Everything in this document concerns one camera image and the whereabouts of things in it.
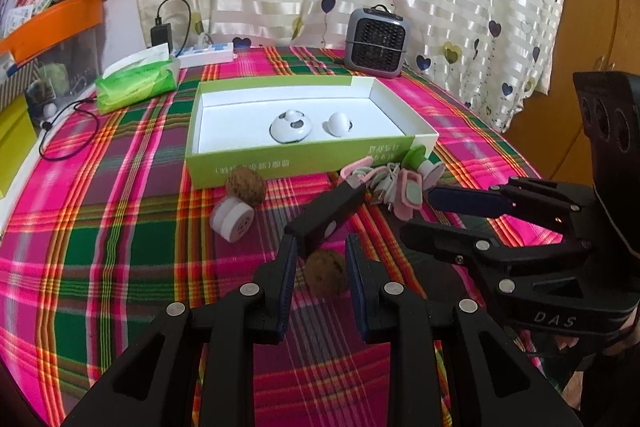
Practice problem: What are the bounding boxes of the green white suction holder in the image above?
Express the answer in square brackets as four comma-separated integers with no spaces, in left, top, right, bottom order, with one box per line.
[401,145,445,186]

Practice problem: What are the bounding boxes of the white cable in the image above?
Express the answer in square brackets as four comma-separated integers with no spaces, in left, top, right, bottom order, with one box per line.
[367,163,407,211]

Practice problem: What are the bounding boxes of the yellow green box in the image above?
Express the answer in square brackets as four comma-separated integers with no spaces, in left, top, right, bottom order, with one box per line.
[0,94,38,200]

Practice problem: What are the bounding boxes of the white power strip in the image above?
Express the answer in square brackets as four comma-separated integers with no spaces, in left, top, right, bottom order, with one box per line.
[171,41,237,69]

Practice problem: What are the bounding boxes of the orange lid storage bin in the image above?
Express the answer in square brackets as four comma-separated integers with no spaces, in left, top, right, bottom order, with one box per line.
[0,0,108,108]

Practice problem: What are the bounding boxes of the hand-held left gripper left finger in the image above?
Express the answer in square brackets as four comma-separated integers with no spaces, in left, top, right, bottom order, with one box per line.
[60,234,301,427]

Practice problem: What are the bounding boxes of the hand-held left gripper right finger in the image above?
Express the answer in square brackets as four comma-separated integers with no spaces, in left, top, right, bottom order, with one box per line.
[345,234,586,427]

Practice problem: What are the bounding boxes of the person's right hand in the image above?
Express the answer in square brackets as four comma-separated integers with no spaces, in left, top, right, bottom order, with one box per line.
[607,301,640,349]

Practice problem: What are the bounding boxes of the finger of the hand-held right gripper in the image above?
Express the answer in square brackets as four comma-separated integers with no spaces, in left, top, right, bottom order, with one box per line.
[429,177,597,248]
[399,219,595,280]

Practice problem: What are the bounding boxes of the white round jar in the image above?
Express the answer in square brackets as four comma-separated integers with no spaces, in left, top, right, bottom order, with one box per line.
[209,197,256,244]

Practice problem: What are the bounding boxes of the plaid tablecloth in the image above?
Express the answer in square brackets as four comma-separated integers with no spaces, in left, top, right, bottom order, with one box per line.
[0,44,566,427]

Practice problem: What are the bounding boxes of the small grey heater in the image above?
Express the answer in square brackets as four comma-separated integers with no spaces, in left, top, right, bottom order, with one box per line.
[344,4,413,79]

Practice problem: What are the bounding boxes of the black rectangular device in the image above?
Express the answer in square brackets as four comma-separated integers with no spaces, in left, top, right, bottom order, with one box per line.
[284,182,368,255]

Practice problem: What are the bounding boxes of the brown walnut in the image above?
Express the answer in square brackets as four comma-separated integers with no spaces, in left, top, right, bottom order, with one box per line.
[226,171,265,208]
[305,249,348,297]

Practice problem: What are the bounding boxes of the white round ball toy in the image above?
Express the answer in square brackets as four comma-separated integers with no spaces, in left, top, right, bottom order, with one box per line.
[327,111,355,135]

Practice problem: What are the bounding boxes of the black charger with cable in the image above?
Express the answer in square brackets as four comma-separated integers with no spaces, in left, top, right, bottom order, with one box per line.
[150,0,194,54]

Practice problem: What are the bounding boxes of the white black round toy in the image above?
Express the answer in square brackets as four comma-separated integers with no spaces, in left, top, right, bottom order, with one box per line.
[269,108,315,144]

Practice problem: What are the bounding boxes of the green tissue pack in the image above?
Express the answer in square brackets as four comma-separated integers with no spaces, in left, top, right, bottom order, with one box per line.
[95,43,182,115]

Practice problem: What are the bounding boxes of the thin black cable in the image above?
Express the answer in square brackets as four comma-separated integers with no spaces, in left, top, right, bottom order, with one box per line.
[37,96,108,161]

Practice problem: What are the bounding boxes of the orange wooden cabinet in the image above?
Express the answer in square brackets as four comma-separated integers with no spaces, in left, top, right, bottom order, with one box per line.
[507,0,640,188]

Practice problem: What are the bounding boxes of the colourful paper cartons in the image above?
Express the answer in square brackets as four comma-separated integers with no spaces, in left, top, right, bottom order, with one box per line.
[0,0,53,42]

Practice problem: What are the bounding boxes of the green cardboard box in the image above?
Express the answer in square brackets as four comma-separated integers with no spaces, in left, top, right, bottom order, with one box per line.
[185,76,440,190]

